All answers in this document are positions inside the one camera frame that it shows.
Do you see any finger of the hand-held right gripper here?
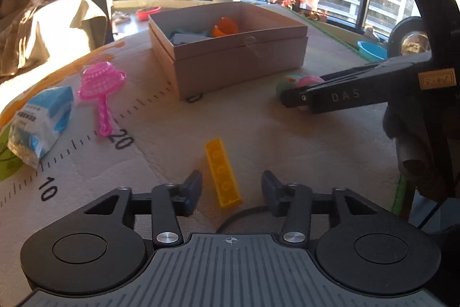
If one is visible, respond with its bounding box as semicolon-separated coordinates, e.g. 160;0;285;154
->
281;54;431;109

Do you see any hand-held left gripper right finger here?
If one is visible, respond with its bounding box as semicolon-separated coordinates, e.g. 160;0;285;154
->
262;170;392;245

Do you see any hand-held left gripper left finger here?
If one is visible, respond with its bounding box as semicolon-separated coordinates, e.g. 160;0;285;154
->
83;169;204;246

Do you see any pink and green ball toy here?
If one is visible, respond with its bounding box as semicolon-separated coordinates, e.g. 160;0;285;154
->
276;75;326;112

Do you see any yellow toy brick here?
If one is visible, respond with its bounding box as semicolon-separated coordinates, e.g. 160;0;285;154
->
204;138;242;208

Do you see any beige cardboard box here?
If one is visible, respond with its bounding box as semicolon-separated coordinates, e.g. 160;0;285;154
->
148;1;310;101

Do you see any orange perforated ball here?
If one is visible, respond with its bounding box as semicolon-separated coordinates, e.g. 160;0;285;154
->
211;16;239;38

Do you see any person's right hand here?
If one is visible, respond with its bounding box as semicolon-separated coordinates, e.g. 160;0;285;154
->
382;101;445;197

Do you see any blue basin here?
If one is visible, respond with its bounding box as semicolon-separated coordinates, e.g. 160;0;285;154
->
357;40;389;62

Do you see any pink toy strainer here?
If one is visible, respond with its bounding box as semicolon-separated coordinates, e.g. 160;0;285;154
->
78;63;127;137

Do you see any blue and white packet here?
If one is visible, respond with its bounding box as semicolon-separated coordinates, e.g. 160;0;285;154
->
7;85;74;170

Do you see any red basin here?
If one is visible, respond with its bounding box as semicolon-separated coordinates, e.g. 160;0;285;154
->
135;5;162;21

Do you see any cream sofa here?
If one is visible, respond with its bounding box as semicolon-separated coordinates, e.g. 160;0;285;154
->
0;0;109;86

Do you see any crumpled beige blanket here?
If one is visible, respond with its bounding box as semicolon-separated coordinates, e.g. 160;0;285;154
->
0;0;76;77

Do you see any black cable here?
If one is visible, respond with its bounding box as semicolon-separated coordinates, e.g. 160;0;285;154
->
216;205;269;234

